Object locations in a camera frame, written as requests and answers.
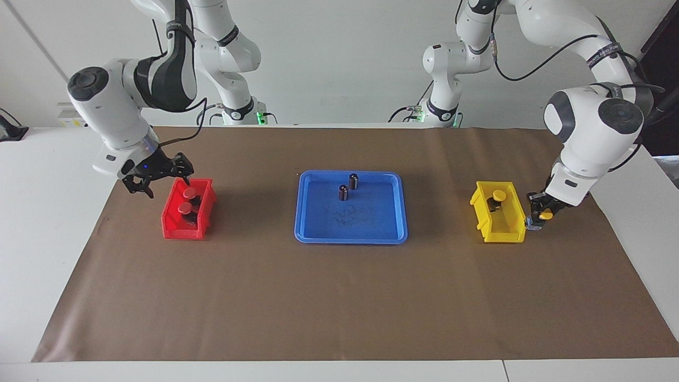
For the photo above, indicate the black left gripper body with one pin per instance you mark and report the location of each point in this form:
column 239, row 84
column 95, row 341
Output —
column 554, row 201

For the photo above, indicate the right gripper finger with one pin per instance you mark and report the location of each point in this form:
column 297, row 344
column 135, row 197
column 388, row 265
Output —
column 138, row 184
column 181, row 164

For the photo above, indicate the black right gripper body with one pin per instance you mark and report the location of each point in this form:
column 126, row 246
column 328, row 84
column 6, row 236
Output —
column 146, row 165

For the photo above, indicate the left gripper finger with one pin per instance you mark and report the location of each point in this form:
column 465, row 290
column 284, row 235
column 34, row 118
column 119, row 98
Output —
column 533, row 200
column 553, row 209

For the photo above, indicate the yellow push button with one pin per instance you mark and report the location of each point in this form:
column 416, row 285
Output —
column 545, row 215
column 498, row 196

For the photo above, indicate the red push button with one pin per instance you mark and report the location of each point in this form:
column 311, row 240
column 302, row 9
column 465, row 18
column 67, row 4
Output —
column 190, row 191
column 185, row 208

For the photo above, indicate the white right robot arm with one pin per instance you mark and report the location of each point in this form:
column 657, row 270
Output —
column 111, row 111

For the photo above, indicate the yellow plastic bin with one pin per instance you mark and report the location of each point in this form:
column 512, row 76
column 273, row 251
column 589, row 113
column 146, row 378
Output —
column 504, row 236

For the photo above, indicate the red plastic bin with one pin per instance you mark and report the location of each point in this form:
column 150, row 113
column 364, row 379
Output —
column 183, row 232

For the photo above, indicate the white box with yellow label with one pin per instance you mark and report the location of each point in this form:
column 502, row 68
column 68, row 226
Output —
column 66, row 119

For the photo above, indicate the black object at table edge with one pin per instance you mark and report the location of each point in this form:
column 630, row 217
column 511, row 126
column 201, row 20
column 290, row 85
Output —
column 11, row 130

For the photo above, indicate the black cylindrical capacitor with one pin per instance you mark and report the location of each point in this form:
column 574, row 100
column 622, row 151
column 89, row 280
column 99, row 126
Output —
column 344, row 193
column 353, row 182

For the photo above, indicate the black background equipment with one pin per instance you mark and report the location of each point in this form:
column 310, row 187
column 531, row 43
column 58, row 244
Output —
column 666, row 79

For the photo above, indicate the blue plastic tray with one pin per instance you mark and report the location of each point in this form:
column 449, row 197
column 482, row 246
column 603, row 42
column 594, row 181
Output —
column 345, row 217

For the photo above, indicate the brown paper mat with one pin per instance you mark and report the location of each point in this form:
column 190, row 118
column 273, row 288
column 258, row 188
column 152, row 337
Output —
column 339, row 297

